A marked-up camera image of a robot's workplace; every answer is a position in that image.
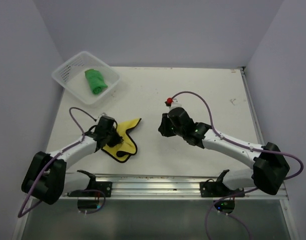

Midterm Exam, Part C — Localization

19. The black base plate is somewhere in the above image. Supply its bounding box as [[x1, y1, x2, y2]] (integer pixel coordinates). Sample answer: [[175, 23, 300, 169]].
[[199, 179, 245, 198], [67, 181, 112, 198]]

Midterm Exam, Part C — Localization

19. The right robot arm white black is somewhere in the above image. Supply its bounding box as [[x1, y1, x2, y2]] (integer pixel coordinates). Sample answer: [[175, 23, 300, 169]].
[[158, 107, 290, 197]]

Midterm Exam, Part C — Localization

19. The green microfiber towel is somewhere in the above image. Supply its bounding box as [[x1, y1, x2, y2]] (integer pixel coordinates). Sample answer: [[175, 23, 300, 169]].
[[85, 69, 108, 95]]

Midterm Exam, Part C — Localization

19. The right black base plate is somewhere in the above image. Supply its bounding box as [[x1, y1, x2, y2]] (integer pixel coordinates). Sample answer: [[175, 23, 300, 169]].
[[199, 179, 245, 198]]

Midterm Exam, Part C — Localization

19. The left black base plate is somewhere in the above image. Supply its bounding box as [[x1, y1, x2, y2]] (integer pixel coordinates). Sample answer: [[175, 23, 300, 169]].
[[67, 181, 112, 198]]

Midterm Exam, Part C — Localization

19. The aluminium mounting rail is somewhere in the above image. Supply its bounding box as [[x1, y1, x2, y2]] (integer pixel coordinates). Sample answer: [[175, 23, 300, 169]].
[[26, 174, 290, 200]]

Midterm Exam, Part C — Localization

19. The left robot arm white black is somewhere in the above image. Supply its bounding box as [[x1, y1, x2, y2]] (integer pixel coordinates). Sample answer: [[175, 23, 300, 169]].
[[21, 116, 122, 205]]

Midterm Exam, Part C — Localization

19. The white plastic basket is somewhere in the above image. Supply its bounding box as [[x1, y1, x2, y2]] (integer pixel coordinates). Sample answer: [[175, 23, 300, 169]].
[[52, 51, 121, 107]]

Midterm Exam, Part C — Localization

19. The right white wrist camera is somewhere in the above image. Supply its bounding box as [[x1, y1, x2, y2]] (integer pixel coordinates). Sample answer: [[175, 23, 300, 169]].
[[165, 97, 182, 111]]

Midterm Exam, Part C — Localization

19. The yellow microfiber towel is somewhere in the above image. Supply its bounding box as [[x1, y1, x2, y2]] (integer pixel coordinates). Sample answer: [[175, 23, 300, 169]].
[[102, 118, 141, 163]]

